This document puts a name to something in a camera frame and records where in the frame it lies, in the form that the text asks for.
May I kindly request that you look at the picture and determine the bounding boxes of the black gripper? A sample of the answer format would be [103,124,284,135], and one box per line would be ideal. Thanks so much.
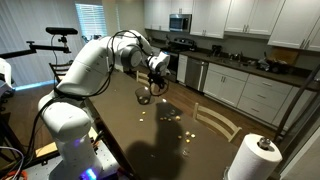
[147,71,168,97]

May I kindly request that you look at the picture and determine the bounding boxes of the dark glass cup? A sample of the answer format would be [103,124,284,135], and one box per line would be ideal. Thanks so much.
[134,86,153,106]

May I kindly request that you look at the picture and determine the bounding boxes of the light wooden chair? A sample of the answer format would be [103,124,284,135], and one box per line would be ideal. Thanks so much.
[135,69,151,88]

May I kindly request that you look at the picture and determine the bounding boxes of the narrow white lower cabinet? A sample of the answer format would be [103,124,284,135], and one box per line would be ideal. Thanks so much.
[176,53,189,84]

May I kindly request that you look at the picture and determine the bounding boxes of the steel dishwasher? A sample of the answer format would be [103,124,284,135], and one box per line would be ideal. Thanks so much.
[185,57,209,93]

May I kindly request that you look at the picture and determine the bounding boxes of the black steel stove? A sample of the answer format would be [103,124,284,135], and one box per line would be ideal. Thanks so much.
[159,37,198,83]

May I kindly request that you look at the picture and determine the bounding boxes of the wooden chair back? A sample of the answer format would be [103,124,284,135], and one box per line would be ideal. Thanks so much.
[192,102,243,144]

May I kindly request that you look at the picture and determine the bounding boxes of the white lower door cabinet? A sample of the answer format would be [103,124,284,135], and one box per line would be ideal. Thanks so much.
[202,62,250,108]

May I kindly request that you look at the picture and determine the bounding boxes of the steel microwave oven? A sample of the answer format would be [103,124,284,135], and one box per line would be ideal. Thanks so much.
[168,13,193,33]

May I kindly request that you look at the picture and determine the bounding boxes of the black coffee maker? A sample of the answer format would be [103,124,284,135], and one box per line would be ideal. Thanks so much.
[210,44,223,58]

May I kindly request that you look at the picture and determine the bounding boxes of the white upper cabinet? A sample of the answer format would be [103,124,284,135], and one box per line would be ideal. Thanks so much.
[267,0,320,53]
[143,0,173,32]
[170,0,194,15]
[224,0,286,36]
[189,0,232,39]

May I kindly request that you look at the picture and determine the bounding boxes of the dark kitchen countertop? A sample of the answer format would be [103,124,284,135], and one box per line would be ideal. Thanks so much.
[146,39,320,93]

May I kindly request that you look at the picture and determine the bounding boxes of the sink faucet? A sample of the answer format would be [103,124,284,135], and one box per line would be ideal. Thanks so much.
[233,50,245,63]

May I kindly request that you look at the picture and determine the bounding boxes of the window with white blinds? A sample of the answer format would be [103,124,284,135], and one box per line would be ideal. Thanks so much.
[74,3,108,38]

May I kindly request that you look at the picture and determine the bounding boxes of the dark wooden chair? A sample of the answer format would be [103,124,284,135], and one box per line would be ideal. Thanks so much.
[48,60,74,84]

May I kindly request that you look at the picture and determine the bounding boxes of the white drawer cabinet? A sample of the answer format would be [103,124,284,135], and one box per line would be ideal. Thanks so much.
[237,73,316,131]

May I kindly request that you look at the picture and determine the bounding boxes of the white paper towel roll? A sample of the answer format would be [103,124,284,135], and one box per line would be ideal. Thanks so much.
[227,133,284,180]

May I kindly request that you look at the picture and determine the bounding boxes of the metal paper towel holder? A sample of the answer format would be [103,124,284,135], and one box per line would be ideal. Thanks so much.
[222,136,273,180]

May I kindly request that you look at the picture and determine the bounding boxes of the dark countertop appliance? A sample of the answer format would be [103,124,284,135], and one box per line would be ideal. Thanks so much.
[256,57,291,75]

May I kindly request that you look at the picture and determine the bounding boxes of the wooden plank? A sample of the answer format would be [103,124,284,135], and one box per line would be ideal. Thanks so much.
[34,126,99,158]

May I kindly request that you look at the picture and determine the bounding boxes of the wooden cutting board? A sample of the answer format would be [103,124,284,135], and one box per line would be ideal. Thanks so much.
[268,46,300,66]

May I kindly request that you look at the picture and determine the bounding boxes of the black tripod pole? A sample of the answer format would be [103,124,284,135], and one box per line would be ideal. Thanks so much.
[272,63,320,136]

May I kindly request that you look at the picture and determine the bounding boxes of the white vertical blinds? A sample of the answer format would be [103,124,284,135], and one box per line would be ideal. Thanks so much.
[0,0,85,87]

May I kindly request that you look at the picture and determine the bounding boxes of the white device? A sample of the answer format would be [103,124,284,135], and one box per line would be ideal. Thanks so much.
[0,58,15,98]

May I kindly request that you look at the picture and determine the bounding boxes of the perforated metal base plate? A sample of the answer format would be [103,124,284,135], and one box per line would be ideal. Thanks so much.
[19,139,121,180]

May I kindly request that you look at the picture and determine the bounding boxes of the black bar camera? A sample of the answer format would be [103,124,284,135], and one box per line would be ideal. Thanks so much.
[45,26,79,36]

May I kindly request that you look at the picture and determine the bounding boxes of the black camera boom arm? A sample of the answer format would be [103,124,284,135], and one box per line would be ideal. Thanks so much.
[0,36,73,60]

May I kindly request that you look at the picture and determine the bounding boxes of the white cable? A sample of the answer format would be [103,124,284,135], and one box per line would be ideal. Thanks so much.
[0,145,26,180]

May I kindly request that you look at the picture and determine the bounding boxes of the orange cable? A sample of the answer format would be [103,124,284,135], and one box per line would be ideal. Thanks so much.
[2,169,28,180]

